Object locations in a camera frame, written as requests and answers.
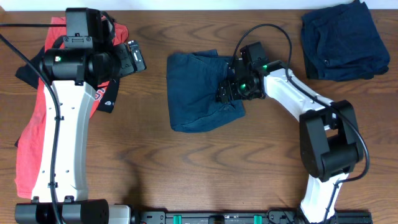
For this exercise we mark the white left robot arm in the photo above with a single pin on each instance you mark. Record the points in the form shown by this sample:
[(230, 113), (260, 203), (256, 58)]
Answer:
[(60, 193)]

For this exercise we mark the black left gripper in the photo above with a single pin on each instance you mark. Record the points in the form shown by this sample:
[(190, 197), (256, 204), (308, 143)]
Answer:
[(129, 66)]

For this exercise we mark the navy blue shorts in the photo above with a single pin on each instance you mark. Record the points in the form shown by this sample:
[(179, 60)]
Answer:
[(192, 85)]

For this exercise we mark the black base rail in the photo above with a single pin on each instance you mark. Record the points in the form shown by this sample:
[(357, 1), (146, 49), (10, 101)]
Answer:
[(275, 216)]

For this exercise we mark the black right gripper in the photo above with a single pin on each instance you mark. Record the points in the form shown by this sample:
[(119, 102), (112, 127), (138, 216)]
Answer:
[(222, 88)]

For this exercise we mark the red t-shirt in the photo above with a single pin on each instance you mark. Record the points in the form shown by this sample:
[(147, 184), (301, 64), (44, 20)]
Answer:
[(29, 158)]

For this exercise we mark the folded navy garment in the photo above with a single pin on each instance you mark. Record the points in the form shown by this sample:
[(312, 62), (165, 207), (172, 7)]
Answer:
[(341, 43)]

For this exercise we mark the black garment under shirt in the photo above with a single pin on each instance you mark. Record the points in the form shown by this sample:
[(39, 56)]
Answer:
[(33, 134)]

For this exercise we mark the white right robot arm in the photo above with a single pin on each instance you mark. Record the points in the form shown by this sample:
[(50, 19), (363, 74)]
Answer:
[(330, 143)]

